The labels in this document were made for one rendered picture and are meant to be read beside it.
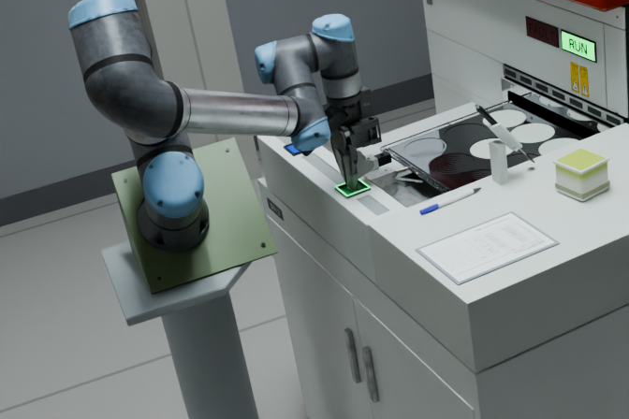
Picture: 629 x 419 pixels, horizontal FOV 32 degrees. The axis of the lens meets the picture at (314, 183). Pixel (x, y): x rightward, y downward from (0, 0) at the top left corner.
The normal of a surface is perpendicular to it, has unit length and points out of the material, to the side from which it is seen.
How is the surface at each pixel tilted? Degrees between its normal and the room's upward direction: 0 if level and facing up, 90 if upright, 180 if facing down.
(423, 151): 0
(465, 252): 0
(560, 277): 90
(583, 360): 90
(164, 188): 52
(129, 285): 0
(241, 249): 44
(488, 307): 90
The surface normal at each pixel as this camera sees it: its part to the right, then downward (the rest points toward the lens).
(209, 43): 0.33, 0.39
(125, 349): -0.16, -0.88
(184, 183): 0.16, -0.24
